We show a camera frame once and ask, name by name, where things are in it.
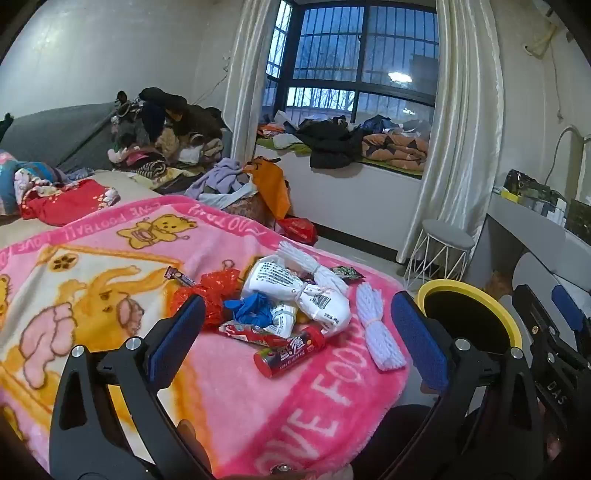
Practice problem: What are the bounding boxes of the floral fabric basket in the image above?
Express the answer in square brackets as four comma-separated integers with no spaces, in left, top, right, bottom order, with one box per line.
[222,189,278,227]

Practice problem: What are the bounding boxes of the pile of mixed clothes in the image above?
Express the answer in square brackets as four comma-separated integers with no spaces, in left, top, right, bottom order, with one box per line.
[108,87,232,181]

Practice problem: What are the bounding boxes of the person's left hand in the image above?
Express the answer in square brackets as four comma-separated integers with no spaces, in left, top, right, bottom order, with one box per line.
[178,419,352,480]

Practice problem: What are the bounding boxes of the beige wall hose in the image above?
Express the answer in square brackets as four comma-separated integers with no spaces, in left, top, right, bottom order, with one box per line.
[522,23,559,58]

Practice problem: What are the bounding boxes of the red cloth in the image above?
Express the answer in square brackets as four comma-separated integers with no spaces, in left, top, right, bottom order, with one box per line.
[21,179,122,227]

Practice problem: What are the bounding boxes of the white folded clothes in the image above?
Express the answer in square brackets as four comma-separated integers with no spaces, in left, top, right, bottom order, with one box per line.
[272,131,305,149]

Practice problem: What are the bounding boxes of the white foam net bundle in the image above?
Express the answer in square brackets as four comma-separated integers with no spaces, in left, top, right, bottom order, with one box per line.
[355,281,407,372]
[276,240,349,296]

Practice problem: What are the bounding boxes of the orange fabric bag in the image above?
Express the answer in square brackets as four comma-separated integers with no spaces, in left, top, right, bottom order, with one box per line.
[244,157,293,221]

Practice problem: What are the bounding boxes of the red plastic bag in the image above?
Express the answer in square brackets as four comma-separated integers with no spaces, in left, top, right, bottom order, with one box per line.
[277,217,319,245]

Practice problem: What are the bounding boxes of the orange patterned box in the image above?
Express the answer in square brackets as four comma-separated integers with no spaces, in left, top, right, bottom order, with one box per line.
[489,270,513,296]

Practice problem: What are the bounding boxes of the barred window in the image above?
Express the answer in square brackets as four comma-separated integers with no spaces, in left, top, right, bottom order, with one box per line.
[265,0,439,125]

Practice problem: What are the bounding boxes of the orange triangle pattern quilt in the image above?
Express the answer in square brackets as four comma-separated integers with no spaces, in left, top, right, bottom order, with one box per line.
[361,131,430,164]

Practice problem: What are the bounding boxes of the red cylindrical snack can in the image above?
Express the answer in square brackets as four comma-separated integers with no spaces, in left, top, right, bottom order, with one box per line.
[253,325,328,379]

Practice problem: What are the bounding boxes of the red snack packet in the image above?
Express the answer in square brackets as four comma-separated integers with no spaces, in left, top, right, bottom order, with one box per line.
[217,320,289,347]

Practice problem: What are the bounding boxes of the dark stick wrapper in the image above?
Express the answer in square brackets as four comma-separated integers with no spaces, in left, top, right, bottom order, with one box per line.
[165,267,195,286]

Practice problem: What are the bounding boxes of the person's black trouser leg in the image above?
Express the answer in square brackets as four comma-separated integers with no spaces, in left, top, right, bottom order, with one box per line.
[360,404,439,480]

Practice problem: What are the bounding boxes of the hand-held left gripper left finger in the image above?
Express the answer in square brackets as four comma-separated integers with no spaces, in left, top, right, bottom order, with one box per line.
[48,294,213,480]

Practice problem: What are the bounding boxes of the white printed plastic bag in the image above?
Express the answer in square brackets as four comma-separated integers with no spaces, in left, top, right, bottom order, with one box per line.
[240,259,352,337]

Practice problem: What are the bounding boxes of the grey wire frame stool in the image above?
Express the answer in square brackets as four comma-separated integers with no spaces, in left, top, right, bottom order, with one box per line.
[404,219,476,289]

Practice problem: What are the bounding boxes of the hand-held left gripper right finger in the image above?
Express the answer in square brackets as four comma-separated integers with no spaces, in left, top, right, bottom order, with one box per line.
[379,290,546,480]

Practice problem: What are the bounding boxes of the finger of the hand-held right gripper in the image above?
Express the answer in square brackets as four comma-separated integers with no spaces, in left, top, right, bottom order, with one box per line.
[514,284,556,352]
[551,285,585,332]

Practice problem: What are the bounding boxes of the pink cartoon bear blanket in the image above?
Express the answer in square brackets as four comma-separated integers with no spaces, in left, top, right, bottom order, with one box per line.
[0,194,411,480]

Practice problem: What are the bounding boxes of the white window bench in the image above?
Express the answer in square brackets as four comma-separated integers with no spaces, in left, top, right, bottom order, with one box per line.
[254,148,423,264]

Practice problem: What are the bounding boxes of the blue rubber glove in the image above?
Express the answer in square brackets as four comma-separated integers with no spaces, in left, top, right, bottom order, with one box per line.
[225,292,275,329]

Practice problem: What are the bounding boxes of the yellow rimmed black bin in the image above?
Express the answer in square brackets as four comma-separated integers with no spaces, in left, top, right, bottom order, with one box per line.
[416,279,523,356]

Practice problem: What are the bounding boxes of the grey padded headboard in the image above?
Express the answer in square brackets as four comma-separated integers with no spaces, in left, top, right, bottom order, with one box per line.
[0,102,121,174]

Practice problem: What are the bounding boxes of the grey dressing table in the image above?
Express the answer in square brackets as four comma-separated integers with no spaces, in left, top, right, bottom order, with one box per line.
[462,191,591,319]

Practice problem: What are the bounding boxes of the cream satin curtain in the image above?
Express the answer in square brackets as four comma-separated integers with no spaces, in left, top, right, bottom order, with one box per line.
[399,0,504,266]
[222,0,282,162]

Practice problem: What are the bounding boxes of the blue pink printed cloth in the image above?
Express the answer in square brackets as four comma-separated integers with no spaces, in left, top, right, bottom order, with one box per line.
[0,150,70,217]

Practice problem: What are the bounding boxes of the dark woven basket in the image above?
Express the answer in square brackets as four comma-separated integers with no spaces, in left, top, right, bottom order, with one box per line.
[566,199,591,232]

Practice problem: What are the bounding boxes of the clothes on window sill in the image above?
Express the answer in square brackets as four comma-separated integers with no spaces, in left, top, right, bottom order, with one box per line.
[256,138,426,176]

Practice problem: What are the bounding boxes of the dark blue clothes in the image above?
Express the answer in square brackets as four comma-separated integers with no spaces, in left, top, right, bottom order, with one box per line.
[362,115,402,134]

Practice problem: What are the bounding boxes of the arched vanity mirror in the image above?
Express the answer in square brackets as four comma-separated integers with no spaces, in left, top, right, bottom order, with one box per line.
[545,124,591,204]

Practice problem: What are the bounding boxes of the dark clear cosmetic bag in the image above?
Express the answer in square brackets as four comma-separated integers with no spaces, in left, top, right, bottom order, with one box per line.
[503,170,552,195]

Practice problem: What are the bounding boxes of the red crinkled plastic wrapper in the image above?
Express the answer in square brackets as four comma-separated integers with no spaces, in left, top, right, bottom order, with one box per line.
[171,270,243,330]

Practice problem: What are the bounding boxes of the lavender garment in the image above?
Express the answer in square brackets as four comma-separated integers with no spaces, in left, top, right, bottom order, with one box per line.
[185,157,247,201]

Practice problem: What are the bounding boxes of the grey rounded chair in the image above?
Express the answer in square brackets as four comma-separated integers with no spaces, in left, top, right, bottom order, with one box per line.
[510,251,561,305]

